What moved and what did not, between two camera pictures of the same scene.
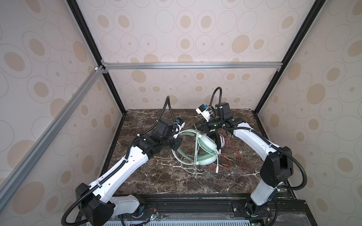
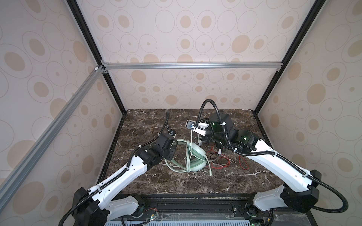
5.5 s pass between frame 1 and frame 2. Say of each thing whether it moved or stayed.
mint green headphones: moved
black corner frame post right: stayed
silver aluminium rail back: stayed
